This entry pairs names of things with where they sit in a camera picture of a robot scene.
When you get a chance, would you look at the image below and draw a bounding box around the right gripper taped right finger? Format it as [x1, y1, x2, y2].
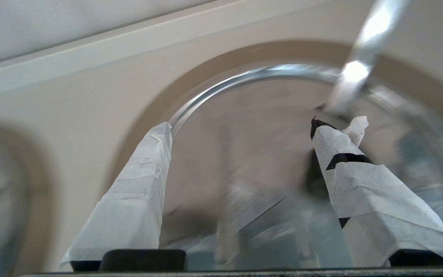
[310, 115, 443, 268]

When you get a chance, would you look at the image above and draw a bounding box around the hinged steel lid black knob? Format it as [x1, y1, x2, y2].
[168, 63, 443, 270]

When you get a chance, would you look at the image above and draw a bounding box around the straight steel ladle handle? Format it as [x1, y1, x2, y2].
[323, 0, 412, 116]

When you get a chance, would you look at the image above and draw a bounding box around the brushed steel well collar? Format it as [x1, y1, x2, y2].
[102, 38, 443, 270]
[0, 123, 55, 277]

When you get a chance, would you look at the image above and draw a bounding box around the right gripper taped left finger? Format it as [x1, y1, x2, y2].
[60, 122, 188, 272]

